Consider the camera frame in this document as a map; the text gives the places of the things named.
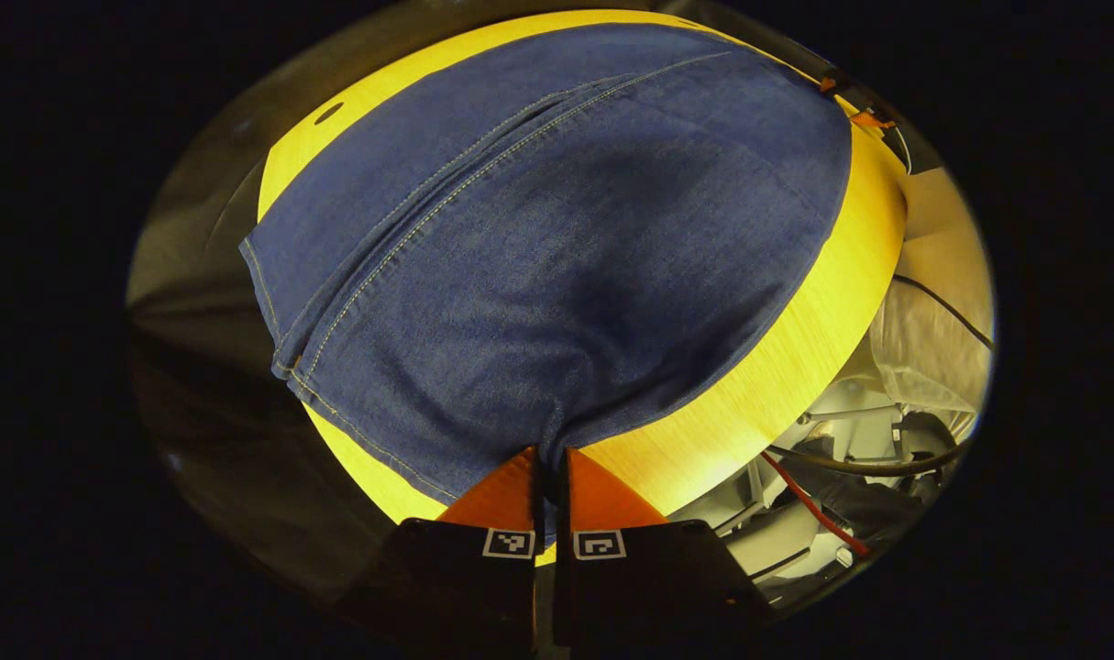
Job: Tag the blue denim jeans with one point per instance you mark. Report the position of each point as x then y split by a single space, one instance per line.
556 257

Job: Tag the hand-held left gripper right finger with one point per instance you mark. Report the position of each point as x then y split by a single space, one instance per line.
648 577

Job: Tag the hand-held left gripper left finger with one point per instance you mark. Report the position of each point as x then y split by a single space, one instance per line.
456 577

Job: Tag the person's beige trousers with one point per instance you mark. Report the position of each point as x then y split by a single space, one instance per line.
932 302

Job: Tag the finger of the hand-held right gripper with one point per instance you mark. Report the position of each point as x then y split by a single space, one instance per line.
833 84
873 120

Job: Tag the black backdrop cloth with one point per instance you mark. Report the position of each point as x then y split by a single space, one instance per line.
208 367

